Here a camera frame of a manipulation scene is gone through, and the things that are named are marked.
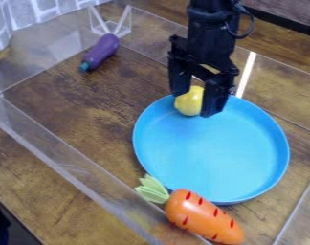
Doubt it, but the orange toy carrot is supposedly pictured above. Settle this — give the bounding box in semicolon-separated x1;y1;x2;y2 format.
135;174;244;245

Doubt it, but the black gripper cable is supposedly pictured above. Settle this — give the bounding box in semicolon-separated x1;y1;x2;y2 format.
224;0;256;40

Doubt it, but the clear acrylic enclosure wall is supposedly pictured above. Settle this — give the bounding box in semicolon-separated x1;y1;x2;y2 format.
0;0;310;245

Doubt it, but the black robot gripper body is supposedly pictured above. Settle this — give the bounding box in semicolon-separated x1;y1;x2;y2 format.
169;0;240;76

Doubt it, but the purple toy eggplant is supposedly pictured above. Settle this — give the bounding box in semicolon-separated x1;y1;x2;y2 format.
79;33;119;72

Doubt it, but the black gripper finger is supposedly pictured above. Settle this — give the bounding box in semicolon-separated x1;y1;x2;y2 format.
168;58;192;97
200;76;235;118

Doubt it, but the yellow toy lemon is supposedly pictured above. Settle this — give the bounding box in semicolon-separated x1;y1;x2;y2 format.
173;85;203;117

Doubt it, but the blue round tray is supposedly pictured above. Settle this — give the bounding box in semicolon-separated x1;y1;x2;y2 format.
132;96;291;205

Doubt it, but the white patterned curtain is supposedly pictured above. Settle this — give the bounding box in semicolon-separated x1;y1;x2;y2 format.
0;0;107;51

